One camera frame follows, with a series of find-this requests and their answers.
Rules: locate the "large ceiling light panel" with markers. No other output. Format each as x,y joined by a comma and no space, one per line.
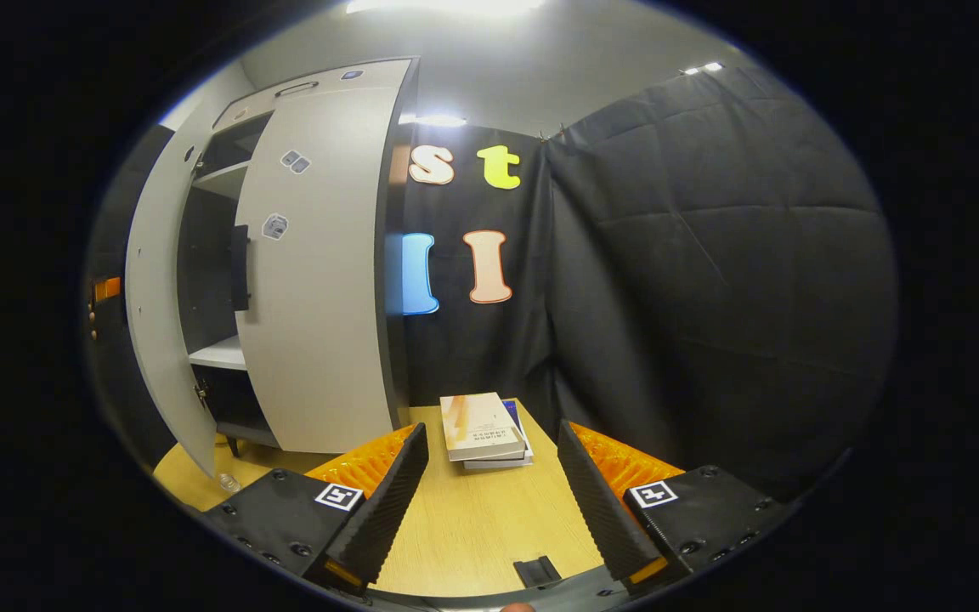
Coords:
447,7

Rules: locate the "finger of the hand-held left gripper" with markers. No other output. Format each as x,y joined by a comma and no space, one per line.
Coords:
107,289

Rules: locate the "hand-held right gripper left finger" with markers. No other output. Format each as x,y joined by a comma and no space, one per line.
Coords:
383,518

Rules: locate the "metal door hinge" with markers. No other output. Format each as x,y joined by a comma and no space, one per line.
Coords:
200,393

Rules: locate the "small ceiling light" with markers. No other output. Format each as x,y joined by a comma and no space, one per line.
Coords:
438,121
702,68

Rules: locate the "grey cabinet door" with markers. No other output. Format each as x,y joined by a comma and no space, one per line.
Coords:
154,323
319,323

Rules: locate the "grey cabinet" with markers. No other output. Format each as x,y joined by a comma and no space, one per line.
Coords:
392,340

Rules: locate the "grey cabinet drawer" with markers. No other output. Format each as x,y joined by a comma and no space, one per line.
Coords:
387,85

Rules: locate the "black backdrop cloth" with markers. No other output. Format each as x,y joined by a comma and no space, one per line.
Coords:
116,212
710,297

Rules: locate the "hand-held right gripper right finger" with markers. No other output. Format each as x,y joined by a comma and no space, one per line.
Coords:
604,518

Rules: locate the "grey cabinet shelf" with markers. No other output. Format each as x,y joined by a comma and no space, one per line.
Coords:
226,180
222,354

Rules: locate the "tan book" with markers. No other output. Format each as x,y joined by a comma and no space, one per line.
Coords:
477,425

